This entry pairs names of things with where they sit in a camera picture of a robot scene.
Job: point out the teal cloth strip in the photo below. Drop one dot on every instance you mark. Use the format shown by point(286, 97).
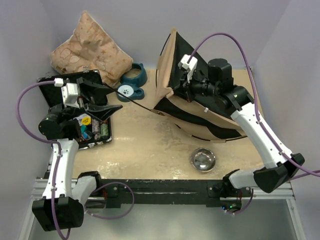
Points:
point(83, 129)

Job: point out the black poker chip case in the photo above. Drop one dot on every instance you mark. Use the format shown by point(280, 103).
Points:
point(95, 125)

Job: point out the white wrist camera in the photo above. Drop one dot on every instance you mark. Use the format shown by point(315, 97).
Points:
point(70, 92)
point(188, 66)

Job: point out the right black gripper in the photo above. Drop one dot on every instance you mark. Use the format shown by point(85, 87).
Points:
point(187, 87)

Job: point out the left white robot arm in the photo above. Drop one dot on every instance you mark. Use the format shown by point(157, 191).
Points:
point(61, 205)

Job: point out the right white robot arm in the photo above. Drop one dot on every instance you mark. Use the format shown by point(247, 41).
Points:
point(280, 164)

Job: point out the teal pet bowl stand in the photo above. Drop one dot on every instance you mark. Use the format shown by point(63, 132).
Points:
point(137, 75)

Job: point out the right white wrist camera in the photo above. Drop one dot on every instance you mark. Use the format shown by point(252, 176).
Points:
point(188, 66)

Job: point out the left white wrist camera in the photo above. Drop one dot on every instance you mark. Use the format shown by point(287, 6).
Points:
point(70, 92)

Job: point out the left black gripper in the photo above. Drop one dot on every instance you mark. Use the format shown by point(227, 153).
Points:
point(100, 112)

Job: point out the steel pet bowl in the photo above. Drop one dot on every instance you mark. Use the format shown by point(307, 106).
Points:
point(203, 159)

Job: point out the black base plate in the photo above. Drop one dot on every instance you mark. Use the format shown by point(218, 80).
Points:
point(164, 192)

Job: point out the yellow round dealer button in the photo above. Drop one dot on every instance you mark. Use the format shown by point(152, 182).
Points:
point(86, 121)

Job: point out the beige patterned pet cushion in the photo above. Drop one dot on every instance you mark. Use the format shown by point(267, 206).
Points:
point(90, 46)

